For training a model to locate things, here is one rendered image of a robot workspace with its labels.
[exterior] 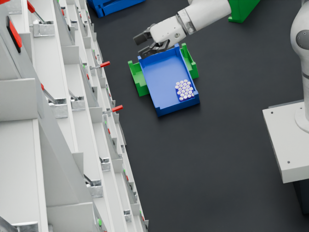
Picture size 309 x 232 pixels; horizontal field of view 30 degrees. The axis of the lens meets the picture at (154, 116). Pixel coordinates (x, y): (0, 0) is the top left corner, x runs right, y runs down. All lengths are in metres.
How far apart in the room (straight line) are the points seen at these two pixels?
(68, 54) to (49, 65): 0.34
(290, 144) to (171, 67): 1.01
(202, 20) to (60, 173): 1.24
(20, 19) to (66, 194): 0.26
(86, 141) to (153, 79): 1.56
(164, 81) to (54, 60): 1.65
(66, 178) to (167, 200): 1.57
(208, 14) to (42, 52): 0.85
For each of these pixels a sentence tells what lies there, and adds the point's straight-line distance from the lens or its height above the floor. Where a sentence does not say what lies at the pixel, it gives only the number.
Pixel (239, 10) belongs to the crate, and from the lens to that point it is 3.05.
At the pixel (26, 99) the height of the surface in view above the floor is 1.32.
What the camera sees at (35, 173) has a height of 1.29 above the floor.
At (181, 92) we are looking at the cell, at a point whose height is 0.08.
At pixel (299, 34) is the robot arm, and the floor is 0.71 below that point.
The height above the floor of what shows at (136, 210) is 0.35.
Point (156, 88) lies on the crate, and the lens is 2.68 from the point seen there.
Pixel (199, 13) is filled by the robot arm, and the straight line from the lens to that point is 1.85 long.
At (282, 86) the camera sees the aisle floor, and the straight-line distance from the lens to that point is 2.63.
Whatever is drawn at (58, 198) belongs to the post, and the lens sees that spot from 0.71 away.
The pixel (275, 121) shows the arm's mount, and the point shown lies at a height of 0.32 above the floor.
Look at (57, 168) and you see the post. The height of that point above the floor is 1.22.
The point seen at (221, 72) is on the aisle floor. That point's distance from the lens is 2.77.
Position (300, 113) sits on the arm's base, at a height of 0.33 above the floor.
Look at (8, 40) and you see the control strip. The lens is 0.59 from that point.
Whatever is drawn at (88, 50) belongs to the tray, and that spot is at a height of 0.52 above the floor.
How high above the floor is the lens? 1.65
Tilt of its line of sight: 39 degrees down
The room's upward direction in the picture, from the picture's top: 17 degrees counter-clockwise
